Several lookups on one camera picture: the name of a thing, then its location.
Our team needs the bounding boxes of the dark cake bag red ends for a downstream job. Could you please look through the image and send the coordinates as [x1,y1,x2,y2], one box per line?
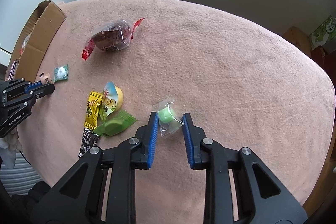
[81,18,145,61]

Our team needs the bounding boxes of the white gloved left hand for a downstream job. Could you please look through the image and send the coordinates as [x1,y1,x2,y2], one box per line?
[0,130,22,169]

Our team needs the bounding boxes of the pink candy sachet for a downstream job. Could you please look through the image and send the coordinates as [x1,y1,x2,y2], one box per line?
[39,73,52,85]

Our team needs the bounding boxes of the pink table cloth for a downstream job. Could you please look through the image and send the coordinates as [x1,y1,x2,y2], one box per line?
[18,0,335,202]

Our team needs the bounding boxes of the black patterned candy sachet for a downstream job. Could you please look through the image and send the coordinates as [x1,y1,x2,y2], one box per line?
[78,127,100,158]

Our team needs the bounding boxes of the brown cardboard box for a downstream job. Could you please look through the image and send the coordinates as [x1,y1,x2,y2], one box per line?
[5,0,66,82]

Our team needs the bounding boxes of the dark green mint candy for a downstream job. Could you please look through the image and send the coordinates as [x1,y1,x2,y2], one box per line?
[54,65,68,82]

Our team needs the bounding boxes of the green gift bag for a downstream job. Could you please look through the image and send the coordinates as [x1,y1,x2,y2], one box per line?
[309,16,335,50]

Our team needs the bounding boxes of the yellow candy sachet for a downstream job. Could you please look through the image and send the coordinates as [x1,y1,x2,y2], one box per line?
[84,91,102,130]

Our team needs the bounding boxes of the large Snickers bar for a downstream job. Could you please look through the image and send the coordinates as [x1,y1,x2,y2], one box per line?
[6,59,19,81]

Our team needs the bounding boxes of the green candy clear wrapper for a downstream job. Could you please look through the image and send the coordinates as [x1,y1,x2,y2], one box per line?
[153,98,184,138]

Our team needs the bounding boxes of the nut mix bag red ends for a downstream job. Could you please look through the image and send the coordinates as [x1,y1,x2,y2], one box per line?
[20,34,31,55]

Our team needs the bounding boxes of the bright green candy sachet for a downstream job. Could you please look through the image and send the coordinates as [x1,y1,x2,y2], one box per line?
[93,110,137,137]

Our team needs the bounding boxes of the yellow jelly cup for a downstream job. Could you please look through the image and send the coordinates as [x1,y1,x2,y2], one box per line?
[99,82,123,122]

